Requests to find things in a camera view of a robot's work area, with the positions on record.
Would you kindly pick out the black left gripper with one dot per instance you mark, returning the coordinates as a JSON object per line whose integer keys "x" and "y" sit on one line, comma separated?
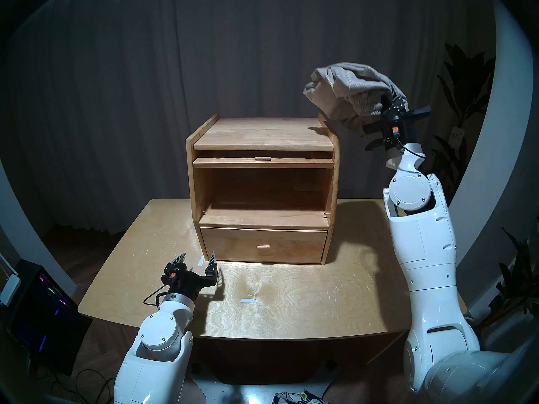
{"x": 189, "y": 283}

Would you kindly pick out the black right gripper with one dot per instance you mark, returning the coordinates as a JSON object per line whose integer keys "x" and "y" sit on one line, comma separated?
{"x": 404, "y": 123}

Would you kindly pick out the beige pants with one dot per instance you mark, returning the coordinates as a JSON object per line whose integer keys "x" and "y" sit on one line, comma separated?
{"x": 349, "y": 87}

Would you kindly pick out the wooden tambour roll door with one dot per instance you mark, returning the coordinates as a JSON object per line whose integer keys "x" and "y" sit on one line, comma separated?
{"x": 294, "y": 163}

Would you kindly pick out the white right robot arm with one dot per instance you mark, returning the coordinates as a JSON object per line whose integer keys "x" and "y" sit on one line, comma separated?
{"x": 429, "y": 247}

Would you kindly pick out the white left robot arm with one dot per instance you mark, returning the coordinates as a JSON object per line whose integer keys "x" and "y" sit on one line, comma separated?
{"x": 160, "y": 336}

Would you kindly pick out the wooden drawer with knob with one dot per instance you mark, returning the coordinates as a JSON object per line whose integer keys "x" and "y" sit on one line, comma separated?
{"x": 236, "y": 243}

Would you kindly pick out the white plant tag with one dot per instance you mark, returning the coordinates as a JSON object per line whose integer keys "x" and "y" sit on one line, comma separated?
{"x": 457, "y": 137}

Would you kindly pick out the tall dark leafy plant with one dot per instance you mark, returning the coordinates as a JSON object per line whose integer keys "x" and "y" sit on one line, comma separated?
{"x": 463, "y": 70}

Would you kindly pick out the wooden cabinet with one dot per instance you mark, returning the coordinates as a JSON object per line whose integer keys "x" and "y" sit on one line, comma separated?
{"x": 265, "y": 134}

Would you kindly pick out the black computer tower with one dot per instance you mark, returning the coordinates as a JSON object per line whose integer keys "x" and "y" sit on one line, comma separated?
{"x": 46, "y": 319}

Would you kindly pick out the floral patterned cloth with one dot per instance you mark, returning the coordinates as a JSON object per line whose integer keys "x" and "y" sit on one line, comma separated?
{"x": 299, "y": 398}

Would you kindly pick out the white router box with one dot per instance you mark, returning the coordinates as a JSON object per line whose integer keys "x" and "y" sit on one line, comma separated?
{"x": 10, "y": 289}

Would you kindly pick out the grey curtain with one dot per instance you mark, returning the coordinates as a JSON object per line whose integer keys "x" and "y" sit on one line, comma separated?
{"x": 126, "y": 91}

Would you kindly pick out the plant in white pot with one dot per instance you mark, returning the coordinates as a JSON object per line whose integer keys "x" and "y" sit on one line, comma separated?
{"x": 518, "y": 281}

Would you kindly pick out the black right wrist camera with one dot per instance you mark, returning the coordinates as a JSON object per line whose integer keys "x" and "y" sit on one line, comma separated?
{"x": 396, "y": 131}

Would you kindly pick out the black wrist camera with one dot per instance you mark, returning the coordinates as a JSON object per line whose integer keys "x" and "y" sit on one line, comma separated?
{"x": 396, "y": 131}
{"x": 170, "y": 277}

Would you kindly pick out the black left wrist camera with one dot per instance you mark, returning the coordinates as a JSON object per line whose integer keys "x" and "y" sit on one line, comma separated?
{"x": 170, "y": 277}

